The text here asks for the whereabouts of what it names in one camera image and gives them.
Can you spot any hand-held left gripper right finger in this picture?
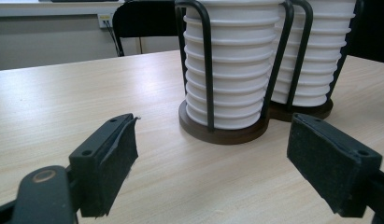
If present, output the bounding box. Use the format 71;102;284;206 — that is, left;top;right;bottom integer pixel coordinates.
286;112;383;218

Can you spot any black folding chair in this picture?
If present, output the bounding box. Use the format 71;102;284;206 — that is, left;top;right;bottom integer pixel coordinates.
111;0;188;58

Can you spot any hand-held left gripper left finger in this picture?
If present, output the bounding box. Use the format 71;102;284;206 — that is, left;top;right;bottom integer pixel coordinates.
68;113;141;218

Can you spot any white wall socket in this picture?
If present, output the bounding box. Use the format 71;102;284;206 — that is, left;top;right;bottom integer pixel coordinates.
97;12;114;30

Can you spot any stack of white paper cups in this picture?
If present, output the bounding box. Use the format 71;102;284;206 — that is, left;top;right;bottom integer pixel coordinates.
270;0;358;107
182;0;286;131

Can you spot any black wire cup holder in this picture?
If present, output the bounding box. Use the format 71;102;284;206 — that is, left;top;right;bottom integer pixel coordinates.
175;0;365;146

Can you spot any black socket cable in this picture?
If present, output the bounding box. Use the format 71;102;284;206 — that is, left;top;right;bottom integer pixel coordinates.
104;20;123;58

